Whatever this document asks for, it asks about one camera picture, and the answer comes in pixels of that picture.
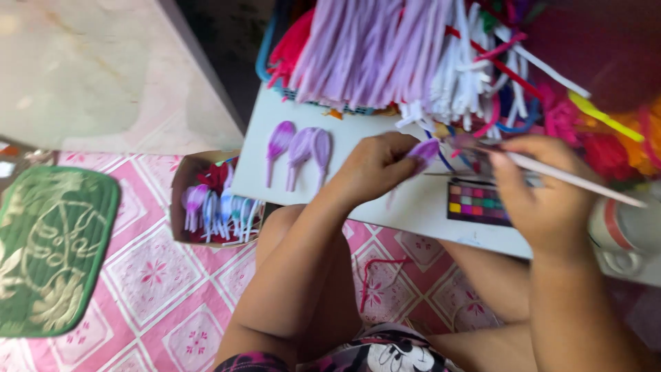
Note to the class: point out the person's left hand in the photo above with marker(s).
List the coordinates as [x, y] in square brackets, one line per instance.
[373, 168]

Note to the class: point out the person's right hand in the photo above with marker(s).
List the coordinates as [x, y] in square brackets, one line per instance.
[550, 201]

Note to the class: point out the thin wooden paint brush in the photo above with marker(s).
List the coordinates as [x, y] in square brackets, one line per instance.
[583, 182]

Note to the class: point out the purple painted chenille petal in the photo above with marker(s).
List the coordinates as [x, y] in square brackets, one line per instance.
[426, 151]

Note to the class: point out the white small work table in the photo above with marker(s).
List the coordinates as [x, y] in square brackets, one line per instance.
[361, 201]

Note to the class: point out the lilac chenille petal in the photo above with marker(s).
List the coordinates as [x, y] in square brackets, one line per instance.
[321, 150]
[300, 152]

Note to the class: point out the black colour paint palette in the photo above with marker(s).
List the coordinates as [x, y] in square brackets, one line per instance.
[475, 203]

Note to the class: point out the white mug with red stripe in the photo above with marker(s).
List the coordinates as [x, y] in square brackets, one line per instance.
[622, 230]

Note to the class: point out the heap of pink orange chenille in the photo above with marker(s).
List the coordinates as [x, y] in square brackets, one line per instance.
[614, 142]

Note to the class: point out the purple and white chenille petal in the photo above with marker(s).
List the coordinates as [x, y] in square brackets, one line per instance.
[279, 142]

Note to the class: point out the yellow pipe cleaner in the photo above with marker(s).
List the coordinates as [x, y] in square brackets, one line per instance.
[601, 116]

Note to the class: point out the red thread scrap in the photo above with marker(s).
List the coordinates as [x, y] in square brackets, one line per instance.
[376, 276]

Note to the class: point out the person's legs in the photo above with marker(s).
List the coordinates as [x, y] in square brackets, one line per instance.
[485, 289]

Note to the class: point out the bundle of lilac pipe cleaners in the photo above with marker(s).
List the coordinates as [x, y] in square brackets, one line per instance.
[361, 46]

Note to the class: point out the bundle of white pipe cleaners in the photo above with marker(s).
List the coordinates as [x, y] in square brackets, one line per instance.
[465, 77]

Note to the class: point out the bundle of red pipe cleaners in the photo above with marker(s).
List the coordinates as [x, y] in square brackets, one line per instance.
[289, 49]

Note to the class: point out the long red pipe cleaner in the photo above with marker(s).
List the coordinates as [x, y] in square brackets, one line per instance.
[495, 62]

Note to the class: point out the blue plastic basket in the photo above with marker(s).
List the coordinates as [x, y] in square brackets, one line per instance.
[268, 57]

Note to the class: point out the dark red cloth bundle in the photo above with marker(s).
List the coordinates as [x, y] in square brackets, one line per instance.
[594, 49]

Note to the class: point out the cardboard box of chenille petals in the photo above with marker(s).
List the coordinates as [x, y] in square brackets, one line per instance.
[214, 201]

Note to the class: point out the person's printed shorts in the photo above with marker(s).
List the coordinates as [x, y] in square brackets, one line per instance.
[372, 354]

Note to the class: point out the pink patterned floor sheet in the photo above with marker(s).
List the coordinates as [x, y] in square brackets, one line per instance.
[155, 289]

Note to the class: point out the green quilted mat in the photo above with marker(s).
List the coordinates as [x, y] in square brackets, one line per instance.
[51, 250]

